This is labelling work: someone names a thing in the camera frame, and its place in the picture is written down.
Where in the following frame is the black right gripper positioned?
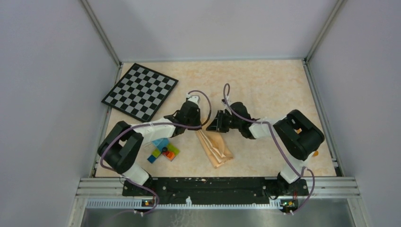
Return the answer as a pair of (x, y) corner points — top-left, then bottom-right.
(206, 110), (242, 133)

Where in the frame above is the orange cloth napkin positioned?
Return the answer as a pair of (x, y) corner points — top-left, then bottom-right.
(195, 120), (234, 169)

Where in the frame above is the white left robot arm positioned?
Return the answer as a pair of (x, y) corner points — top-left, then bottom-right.
(97, 96), (201, 195)

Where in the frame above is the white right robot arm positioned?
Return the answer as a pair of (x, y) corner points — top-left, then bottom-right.
(206, 102), (325, 195)

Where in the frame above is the colourful toy block pile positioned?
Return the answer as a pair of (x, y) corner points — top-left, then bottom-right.
(144, 138), (180, 164)

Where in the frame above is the black white checkerboard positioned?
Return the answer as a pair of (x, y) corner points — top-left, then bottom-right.
(102, 63), (179, 122)

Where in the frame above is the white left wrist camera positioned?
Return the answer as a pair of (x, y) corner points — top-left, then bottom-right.
(186, 94), (201, 106)

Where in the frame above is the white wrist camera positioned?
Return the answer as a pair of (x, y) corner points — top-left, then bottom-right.
(221, 98), (231, 109)
(186, 94), (201, 106)

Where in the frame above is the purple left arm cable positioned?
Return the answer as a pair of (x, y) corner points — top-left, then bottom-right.
(99, 90), (213, 217)

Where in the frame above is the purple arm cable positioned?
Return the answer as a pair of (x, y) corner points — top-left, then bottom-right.
(222, 83), (316, 215)
(99, 90), (213, 217)

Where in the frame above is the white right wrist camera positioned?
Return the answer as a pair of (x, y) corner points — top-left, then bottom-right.
(221, 98), (231, 109)

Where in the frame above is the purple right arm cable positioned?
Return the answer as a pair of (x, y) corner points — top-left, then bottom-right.
(222, 83), (316, 215)

